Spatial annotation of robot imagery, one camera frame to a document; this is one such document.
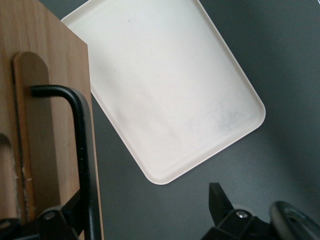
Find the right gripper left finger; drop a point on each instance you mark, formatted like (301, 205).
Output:
(50, 225)

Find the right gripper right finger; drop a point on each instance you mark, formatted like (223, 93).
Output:
(237, 225)

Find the oak wooden drawer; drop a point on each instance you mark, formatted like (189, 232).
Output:
(50, 37)

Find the cream plastic tray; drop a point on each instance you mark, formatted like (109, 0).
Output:
(162, 87)

